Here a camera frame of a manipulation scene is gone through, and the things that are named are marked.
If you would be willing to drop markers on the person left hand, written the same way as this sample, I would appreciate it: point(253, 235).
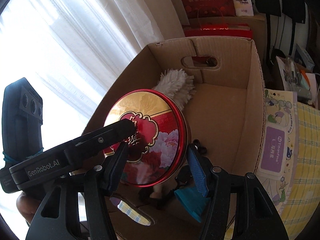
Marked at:
point(27, 206)

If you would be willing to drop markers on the small beige bottle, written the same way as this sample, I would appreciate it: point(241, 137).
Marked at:
point(157, 191)

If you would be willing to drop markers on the white fluffy duster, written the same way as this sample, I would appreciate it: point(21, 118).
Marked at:
point(177, 85)

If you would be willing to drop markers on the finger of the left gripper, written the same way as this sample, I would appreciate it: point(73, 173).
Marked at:
point(90, 144)

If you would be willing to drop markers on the box of clutter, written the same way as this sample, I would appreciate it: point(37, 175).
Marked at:
point(296, 74)

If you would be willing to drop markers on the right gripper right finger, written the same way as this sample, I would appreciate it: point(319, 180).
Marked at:
point(197, 171)

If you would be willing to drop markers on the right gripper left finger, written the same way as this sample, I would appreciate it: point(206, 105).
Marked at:
point(114, 168)

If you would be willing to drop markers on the purple wet wipes pack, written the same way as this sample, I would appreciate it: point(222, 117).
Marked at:
point(277, 165)

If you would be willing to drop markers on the brown cardboard box behind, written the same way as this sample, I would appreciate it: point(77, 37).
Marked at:
point(253, 27)

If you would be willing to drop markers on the blue collapsible silicone funnel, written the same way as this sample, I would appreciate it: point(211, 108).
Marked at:
point(192, 201)

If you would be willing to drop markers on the white curtain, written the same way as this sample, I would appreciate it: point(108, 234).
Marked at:
point(72, 51)

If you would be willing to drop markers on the yellow checkered tablecloth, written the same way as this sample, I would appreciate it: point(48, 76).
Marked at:
point(295, 192)

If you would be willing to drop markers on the pink white tissue pack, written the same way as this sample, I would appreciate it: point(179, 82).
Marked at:
point(243, 7)

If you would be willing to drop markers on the large brown cardboard box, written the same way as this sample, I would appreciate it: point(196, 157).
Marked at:
point(226, 113)

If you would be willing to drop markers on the red chocolate gift box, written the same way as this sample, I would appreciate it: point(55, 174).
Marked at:
point(220, 29)

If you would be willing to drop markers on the red round tin box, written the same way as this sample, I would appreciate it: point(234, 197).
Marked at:
point(157, 149)

